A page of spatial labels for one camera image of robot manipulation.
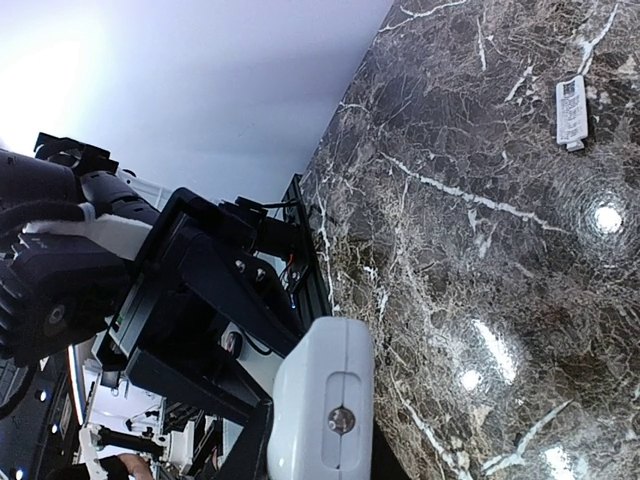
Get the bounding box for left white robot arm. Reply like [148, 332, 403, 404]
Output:
[1, 134, 303, 424]

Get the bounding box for black front rail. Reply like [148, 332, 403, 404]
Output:
[282, 174, 331, 329]

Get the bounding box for white battery cover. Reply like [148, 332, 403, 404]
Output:
[555, 75, 589, 152]

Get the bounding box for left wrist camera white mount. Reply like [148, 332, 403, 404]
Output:
[22, 202, 152, 261]

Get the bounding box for person in background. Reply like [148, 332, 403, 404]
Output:
[99, 453, 154, 480]

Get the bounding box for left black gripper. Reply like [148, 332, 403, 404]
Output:
[94, 188, 304, 424]

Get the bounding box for white remote control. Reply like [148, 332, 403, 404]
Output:
[267, 317, 374, 479]

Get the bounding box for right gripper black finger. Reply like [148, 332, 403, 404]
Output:
[212, 399, 274, 480]

